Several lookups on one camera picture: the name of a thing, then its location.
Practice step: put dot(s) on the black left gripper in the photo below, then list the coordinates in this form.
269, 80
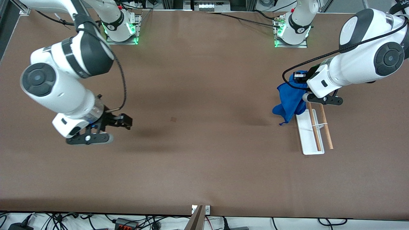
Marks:
300, 76

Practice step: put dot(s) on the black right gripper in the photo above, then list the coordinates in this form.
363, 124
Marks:
109, 120

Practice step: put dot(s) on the blue microfibre towel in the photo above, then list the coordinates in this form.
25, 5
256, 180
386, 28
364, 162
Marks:
289, 102

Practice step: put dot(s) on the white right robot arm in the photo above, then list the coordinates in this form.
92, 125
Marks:
57, 83

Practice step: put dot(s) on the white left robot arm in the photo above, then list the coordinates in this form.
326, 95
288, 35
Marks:
361, 60

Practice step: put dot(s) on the white rack with wooden rods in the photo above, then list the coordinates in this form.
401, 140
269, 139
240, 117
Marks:
308, 140

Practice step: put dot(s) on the black power adapter orange plugs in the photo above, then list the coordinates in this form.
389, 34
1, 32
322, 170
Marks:
126, 225

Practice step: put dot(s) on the silver electronics box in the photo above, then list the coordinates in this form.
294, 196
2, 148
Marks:
211, 5

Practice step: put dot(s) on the black plug connector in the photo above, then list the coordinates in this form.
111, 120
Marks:
225, 223

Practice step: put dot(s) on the black power plug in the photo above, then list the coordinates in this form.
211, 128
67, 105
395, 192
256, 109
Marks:
17, 227

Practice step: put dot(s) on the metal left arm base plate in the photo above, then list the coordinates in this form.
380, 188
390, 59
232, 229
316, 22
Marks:
300, 46

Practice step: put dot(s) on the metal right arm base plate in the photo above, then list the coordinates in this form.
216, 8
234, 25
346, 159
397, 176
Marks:
111, 42

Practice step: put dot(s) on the small metal bracket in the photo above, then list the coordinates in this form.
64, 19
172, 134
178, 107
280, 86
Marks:
207, 209

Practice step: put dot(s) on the wooden post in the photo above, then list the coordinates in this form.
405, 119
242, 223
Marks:
195, 222

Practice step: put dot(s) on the aluminium frame profile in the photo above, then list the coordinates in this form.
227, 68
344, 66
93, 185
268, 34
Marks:
172, 3

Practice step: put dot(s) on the aluminium table corner bracket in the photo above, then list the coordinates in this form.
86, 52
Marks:
25, 11

